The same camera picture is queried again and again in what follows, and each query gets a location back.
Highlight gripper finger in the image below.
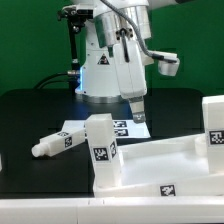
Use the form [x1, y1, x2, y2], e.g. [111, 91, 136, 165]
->
[129, 97, 146, 123]

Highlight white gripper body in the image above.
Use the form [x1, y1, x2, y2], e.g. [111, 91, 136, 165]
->
[113, 40, 147, 99]

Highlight white desk tabletop tray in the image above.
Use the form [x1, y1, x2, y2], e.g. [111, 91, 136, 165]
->
[93, 134, 224, 197]

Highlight white marker sheet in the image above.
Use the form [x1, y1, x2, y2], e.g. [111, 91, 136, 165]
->
[62, 120, 150, 139]

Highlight white L-shaped fence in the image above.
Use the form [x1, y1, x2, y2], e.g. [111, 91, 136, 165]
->
[0, 196, 224, 224]

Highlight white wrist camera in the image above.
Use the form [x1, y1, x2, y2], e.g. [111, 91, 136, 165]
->
[153, 51, 180, 76]

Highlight black cables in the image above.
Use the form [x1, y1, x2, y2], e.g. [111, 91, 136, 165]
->
[34, 71, 81, 90]

